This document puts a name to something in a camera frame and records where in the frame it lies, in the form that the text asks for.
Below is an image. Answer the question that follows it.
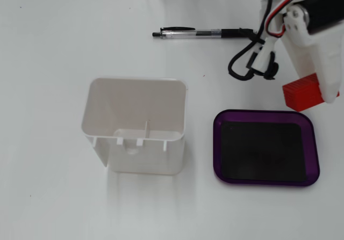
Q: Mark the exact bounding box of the black zip tie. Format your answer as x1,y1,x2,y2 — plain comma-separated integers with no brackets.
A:
262,51,279,81

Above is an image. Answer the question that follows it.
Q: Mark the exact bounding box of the clear black ballpoint pen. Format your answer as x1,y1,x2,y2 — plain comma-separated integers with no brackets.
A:
152,26,259,40

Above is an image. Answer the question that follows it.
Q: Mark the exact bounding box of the white plastic box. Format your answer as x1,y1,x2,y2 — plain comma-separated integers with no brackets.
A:
81,77,189,176

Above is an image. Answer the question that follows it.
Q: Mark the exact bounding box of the red white black servo wire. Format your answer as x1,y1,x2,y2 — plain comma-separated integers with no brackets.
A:
262,0,315,39

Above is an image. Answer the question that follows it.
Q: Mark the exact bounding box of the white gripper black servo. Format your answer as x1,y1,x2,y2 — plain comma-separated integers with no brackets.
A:
284,0,344,104

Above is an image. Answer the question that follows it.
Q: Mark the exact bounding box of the black cable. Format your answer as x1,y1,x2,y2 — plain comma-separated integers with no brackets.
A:
227,0,275,82

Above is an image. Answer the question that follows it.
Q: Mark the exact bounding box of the red ribbed cube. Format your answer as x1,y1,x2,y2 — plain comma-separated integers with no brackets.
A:
282,72,327,112

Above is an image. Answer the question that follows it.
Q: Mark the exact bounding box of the purple metal tray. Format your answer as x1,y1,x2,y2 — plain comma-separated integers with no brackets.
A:
213,109,321,187

